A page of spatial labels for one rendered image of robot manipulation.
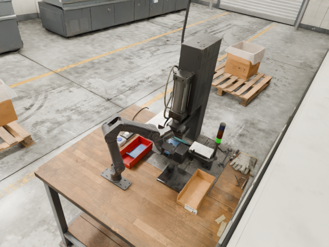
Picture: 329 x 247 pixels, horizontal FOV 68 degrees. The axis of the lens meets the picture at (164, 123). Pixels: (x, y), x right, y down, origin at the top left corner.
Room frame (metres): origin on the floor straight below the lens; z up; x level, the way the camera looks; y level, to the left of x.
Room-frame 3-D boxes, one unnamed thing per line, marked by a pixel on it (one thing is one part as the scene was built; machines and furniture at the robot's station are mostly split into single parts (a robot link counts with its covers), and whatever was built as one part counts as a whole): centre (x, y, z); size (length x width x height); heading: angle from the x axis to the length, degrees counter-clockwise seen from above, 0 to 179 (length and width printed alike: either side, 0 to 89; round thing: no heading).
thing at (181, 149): (1.23, -0.08, 0.98); 0.20 x 0.10 x 0.01; 61
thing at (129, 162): (1.18, 0.18, 0.93); 0.25 x 0.12 x 0.06; 151
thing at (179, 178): (1.01, -0.10, 0.91); 0.17 x 0.16 x 0.02; 61
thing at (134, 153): (1.20, 0.16, 0.92); 0.15 x 0.07 x 0.03; 148
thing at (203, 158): (1.17, -0.25, 0.95); 0.15 x 0.03 x 0.10; 61
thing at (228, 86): (4.26, -1.24, 0.07); 1.20 x 1.00 x 0.14; 145
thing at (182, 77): (1.23, -0.07, 1.37); 0.11 x 0.09 x 0.30; 61
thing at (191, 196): (0.91, -0.23, 0.93); 0.25 x 0.13 x 0.08; 151
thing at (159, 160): (1.29, -0.14, 0.88); 0.65 x 0.50 x 0.03; 61
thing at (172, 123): (1.30, -0.10, 1.22); 0.26 x 0.18 x 0.30; 151
